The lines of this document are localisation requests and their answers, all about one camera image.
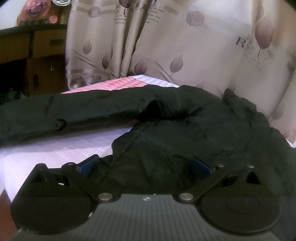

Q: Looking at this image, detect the pink flower ornament with doily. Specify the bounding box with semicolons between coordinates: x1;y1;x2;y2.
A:
16;0;71;27

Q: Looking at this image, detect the dark wooden dresser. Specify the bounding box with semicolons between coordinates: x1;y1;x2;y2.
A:
1;25;68;103

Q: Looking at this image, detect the beige leaf-print curtain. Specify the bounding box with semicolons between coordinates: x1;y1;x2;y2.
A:
66;1;295;144

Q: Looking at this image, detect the black jacket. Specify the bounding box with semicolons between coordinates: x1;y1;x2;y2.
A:
1;85;295;240

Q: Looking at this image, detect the pink checkered bed sheet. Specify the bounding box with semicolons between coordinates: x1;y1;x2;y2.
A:
0;74;181;200

